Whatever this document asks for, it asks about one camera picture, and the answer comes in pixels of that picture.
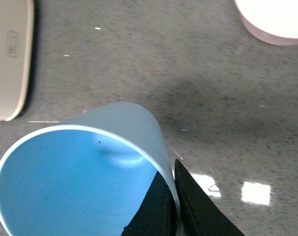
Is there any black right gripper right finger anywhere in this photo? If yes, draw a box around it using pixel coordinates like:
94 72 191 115
174 159 244 236

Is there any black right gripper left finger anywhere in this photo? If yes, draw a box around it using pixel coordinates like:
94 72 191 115
121 172 176 236

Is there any blue cup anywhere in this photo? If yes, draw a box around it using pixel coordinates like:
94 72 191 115
0 102 181 236

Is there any pink bowl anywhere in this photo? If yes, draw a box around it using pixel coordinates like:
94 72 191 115
234 0 298 46

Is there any cream white toaster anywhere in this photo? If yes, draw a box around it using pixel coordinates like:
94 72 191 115
0 0 35 121

